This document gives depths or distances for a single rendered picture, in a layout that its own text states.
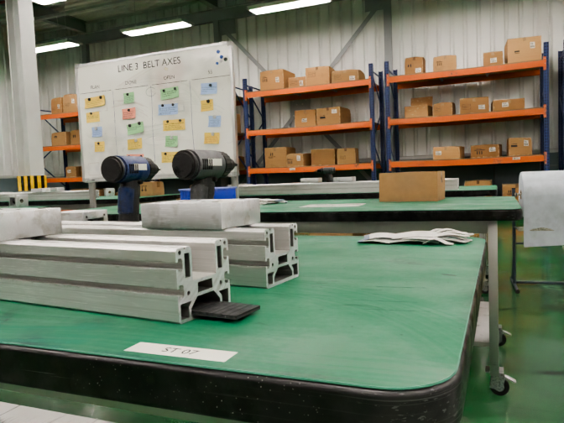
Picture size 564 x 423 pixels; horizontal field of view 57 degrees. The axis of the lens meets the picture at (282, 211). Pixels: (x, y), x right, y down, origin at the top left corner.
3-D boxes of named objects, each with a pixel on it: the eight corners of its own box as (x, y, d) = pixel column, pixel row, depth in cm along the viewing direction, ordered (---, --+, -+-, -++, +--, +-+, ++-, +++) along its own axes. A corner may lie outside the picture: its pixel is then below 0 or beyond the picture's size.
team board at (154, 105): (72, 295, 439) (56, 60, 426) (112, 284, 485) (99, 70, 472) (230, 306, 381) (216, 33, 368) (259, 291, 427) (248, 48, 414)
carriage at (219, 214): (142, 244, 85) (139, 203, 85) (185, 237, 95) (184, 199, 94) (222, 248, 77) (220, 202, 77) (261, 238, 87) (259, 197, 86)
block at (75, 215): (43, 253, 123) (39, 213, 122) (76, 247, 133) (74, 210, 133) (78, 254, 119) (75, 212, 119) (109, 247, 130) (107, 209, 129)
